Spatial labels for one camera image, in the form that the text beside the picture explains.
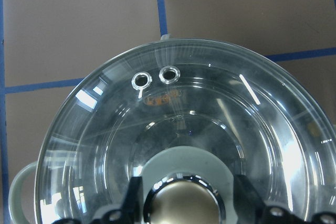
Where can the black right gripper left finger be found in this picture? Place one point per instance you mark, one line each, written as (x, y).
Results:
(130, 210)

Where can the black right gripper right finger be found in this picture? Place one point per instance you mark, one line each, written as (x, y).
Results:
(250, 208)

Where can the glass pot lid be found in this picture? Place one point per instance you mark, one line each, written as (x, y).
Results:
(210, 119)

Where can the pale green cooking pot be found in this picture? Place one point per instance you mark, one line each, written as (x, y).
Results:
(18, 192)

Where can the brown paper table cover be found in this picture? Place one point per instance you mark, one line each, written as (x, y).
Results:
(48, 46)

